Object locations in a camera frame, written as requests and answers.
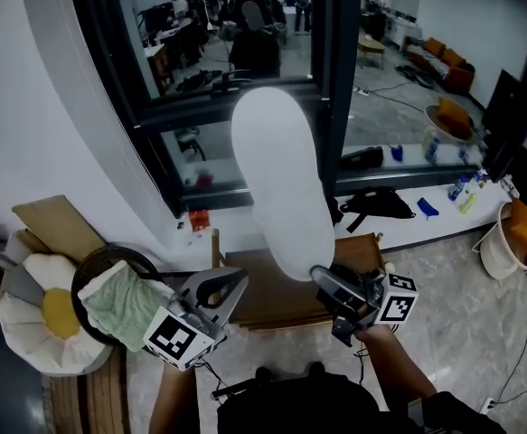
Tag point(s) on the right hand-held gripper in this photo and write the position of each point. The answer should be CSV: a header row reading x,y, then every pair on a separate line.
x,y
396,301

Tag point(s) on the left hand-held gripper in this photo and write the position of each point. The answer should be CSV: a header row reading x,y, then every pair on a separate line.
x,y
177,337

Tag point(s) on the white slipper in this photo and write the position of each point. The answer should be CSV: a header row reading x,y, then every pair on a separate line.
x,y
281,174

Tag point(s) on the person's right forearm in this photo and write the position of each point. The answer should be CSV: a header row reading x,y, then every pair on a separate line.
x,y
394,364

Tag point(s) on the person's left forearm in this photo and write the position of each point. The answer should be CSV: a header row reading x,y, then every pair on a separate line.
x,y
172,400

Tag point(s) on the wooden shoe rack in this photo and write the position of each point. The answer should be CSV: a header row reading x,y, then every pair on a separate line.
x,y
281,296

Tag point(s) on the black jacket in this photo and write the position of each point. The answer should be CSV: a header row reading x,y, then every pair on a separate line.
x,y
335,213

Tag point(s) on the red packet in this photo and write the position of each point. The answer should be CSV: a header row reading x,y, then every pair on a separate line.
x,y
199,220

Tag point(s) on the green knitted blanket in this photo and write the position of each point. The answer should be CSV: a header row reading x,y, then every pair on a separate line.
x,y
123,301

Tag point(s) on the person's right black shoe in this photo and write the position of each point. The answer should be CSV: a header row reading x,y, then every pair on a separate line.
x,y
316,369

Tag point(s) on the blue cloth item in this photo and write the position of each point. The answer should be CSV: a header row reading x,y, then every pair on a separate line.
x,y
427,207

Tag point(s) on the black rattan chair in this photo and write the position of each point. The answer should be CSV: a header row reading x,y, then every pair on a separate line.
x,y
96,260

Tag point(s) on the person's black-clothed body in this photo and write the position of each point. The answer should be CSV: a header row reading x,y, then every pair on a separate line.
x,y
299,405

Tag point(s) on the blue-labelled water bottle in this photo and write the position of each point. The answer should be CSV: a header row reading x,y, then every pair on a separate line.
x,y
456,189

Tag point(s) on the yellow-green bottle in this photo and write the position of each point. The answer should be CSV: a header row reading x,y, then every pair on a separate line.
x,y
468,203

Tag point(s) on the white flower-shaped cushion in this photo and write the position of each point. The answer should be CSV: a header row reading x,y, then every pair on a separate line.
x,y
57,312

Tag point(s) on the curved wooden platform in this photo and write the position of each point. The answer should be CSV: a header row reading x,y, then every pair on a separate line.
x,y
91,400

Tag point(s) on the brown cardboard sheet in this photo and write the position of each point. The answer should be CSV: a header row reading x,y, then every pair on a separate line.
x,y
59,224

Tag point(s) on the small clear bottle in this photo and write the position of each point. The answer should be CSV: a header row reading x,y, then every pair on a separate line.
x,y
480,180

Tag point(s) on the white basket with orange cushion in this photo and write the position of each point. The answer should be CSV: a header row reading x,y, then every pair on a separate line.
x,y
502,215

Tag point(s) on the grey flat panel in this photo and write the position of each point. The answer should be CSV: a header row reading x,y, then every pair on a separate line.
x,y
21,285

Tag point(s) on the white power strip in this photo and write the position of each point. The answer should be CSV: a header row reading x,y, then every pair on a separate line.
x,y
488,405

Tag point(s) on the black backpack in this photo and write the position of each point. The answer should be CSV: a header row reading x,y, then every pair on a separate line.
x,y
525,176

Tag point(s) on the dark glossy panel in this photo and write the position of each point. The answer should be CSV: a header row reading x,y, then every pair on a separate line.
x,y
5,396

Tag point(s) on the black window frame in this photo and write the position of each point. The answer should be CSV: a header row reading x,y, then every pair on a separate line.
x,y
335,61

